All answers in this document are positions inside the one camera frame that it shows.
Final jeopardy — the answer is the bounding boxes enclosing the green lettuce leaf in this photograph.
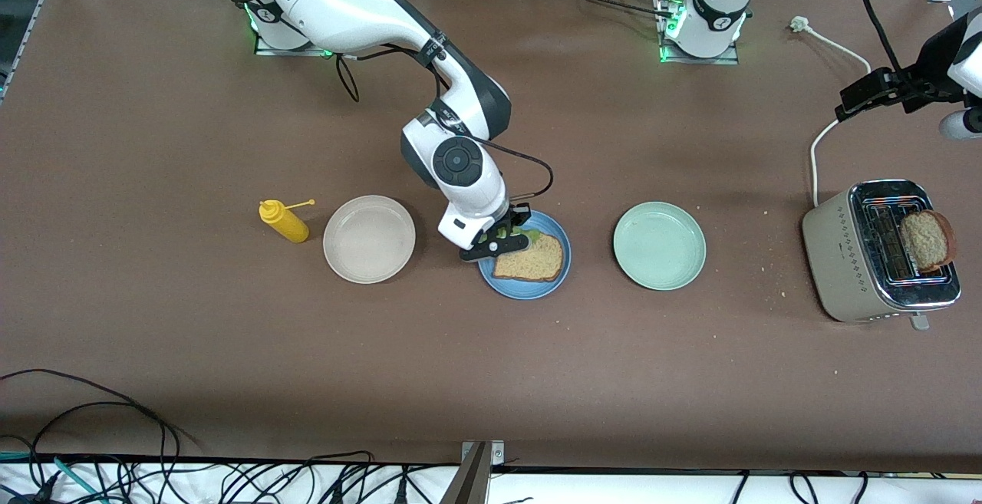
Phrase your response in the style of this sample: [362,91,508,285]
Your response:
[495,226,543,250]

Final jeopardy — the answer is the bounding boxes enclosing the brown bread slice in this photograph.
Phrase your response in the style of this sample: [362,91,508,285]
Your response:
[492,232,565,283]
[899,210,957,273]

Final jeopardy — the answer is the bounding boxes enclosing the yellow mustard squeeze bottle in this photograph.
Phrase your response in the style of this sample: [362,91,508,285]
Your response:
[259,198,316,244]

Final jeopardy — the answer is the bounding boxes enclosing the blue plate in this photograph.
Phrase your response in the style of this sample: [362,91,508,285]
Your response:
[476,209,572,301]

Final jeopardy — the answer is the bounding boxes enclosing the beige plate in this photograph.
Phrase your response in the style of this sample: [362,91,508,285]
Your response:
[322,195,417,285]

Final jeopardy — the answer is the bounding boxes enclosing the pale green plate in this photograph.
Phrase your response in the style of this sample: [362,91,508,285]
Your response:
[612,201,707,292]

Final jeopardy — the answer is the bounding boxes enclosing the beige chrome toaster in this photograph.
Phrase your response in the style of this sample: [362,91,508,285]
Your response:
[801,179,962,331]

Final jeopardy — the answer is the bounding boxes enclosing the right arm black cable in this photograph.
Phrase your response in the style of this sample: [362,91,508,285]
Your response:
[334,28,555,200]

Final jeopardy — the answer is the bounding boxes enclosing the white toaster power cable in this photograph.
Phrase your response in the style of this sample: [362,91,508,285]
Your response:
[790,16,873,209]

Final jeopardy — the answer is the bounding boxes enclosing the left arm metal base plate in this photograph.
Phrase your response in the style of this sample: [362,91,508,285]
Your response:
[657,0,741,66]

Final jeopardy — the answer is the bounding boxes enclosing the metal frame bracket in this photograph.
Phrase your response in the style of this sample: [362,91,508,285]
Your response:
[440,440,506,504]

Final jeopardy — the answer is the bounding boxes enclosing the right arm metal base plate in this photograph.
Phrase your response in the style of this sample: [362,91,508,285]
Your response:
[253,25,342,57]

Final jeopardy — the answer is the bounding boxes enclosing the teal cable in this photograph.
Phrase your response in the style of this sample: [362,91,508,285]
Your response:
[0,453,104,504]

